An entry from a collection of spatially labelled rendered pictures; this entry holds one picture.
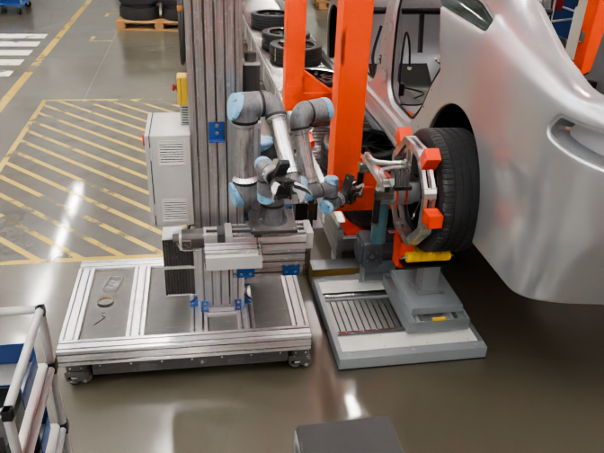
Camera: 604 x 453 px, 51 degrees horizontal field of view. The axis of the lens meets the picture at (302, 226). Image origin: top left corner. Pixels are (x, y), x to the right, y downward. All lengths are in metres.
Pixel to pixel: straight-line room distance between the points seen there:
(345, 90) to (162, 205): 1.21
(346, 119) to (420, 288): 1.06
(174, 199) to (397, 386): 1.48
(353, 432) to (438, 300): 1.25
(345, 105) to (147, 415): 1.93
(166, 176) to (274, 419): 1.27
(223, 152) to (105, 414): 1.38
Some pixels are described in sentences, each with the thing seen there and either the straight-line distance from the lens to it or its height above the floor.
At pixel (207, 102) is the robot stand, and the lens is 2.98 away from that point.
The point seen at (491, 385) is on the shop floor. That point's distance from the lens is 3.55.
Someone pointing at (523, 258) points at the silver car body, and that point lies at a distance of 2.79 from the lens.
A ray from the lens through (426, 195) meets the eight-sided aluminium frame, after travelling 3.14.
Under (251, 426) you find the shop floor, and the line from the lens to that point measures 3.15.
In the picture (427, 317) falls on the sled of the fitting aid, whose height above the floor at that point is 0.15.
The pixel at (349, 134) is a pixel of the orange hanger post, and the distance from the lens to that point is 3.66.
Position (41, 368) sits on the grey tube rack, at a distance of 2.41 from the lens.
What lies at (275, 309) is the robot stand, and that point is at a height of 0.21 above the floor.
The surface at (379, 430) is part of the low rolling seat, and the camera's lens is 2.69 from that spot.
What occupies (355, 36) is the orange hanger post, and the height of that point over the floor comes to 1.57.
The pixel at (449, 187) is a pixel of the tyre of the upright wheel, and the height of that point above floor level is 1.00.
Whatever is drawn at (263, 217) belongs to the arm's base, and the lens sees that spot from 3.04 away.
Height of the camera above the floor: 2.26
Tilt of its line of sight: 28 degrees down
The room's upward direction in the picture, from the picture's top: 2 degrees clockwise
